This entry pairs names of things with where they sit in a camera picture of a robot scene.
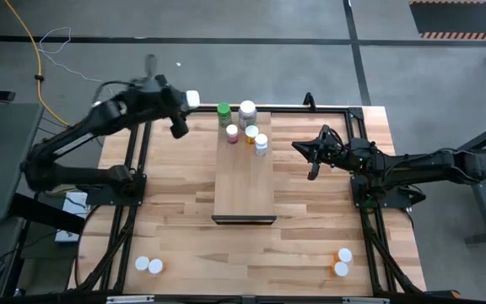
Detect dark grey desk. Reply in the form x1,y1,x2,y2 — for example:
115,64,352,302
0,102,45,224

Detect black cable loop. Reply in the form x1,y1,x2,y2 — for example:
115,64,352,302
141,53,160,84

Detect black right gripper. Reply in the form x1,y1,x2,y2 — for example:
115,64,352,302
291,124,371,182

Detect white box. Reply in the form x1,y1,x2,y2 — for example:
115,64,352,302
54,192,92,244

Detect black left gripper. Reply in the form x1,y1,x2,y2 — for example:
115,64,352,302
132,73,191,140

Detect large grey bottle white cap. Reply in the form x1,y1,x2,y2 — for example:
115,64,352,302
237,100,258,131

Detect silver bracket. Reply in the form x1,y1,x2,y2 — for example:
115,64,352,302
106,295,156,304
343,296,390,304

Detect black mat hazard stripes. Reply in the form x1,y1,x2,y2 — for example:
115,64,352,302
408,0,486,41

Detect thin white cable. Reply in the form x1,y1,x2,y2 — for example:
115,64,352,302
38,26,103,84

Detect wooden shelf black frame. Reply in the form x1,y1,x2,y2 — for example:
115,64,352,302
211,110,278,225

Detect pink bottle white cap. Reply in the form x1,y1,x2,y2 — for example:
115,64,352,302
225,123,240,144

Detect green medicine bottle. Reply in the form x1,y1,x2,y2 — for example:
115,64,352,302
216,102,233,128

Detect black aluminium table frame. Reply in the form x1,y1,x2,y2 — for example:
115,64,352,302
73,103,425,296

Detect yellow power cable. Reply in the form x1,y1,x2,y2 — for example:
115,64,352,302
2,0,72,128

